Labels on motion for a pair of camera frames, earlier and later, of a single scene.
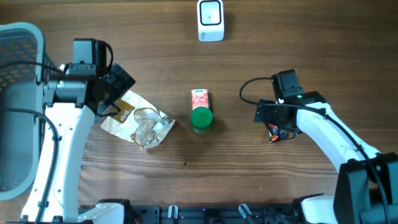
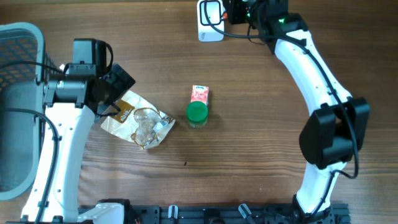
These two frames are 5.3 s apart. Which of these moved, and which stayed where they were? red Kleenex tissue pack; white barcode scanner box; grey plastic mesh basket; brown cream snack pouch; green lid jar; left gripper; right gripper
Moved: green lid jar; red Kleenex tissue pack; right gripper
Stayed: left gripper; grey plastic mesh basket; brown cream snack pouch; white barcode scanner box
